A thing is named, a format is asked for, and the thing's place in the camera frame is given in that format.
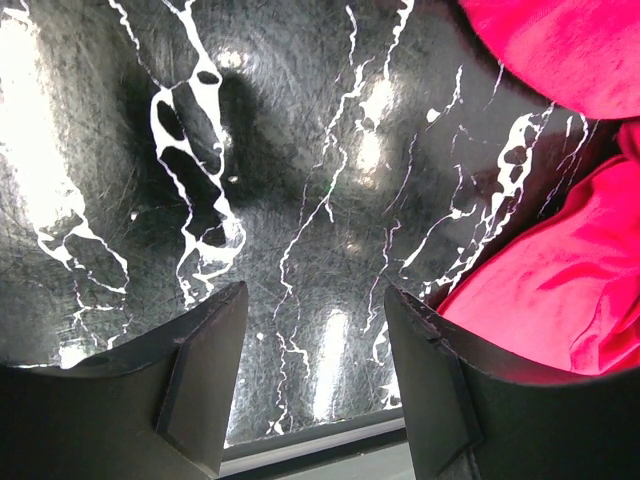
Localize red t-shirt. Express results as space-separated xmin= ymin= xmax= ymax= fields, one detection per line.
xmin=438 ymin=1 xmax=639 ymax=375

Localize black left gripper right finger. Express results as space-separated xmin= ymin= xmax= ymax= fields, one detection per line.
xmin=384 ymin=287 xmax=639 ymax=479

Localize aluminium table edge rail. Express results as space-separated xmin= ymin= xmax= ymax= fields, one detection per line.
xmin=219 ymin=408 xmax=406 ymax=479

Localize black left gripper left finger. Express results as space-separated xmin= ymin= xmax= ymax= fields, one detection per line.
xmin=1 ymin=282 xmax=249 ymax=479

